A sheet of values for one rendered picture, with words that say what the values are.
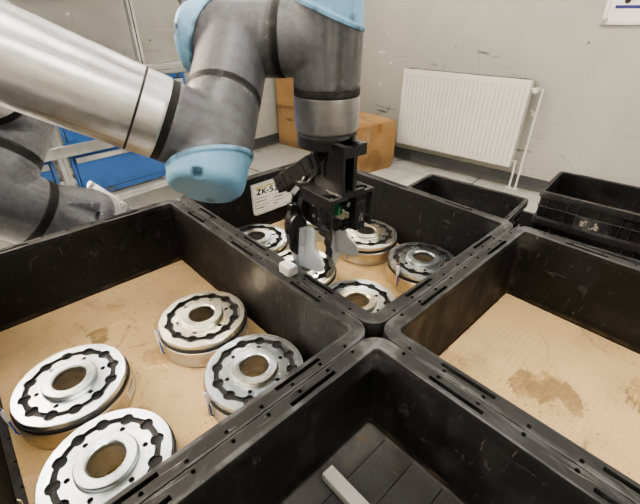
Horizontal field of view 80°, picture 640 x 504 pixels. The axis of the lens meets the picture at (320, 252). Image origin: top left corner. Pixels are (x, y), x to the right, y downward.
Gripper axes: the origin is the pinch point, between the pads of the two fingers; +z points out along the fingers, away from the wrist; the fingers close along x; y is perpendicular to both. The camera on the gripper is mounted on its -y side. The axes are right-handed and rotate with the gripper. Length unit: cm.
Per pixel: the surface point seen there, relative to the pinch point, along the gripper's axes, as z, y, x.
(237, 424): -8.1, 21.5, -24.0
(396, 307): -8.0, 20.0, -6.0
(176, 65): -6, -198, 57
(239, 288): -1.8, 0.1, -12.9
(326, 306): -8.0, 15.7, -11.2
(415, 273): -1.2, 11.8, 8.2
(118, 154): 34, -193, 14
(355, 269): 2.0, 2.6, 5.7
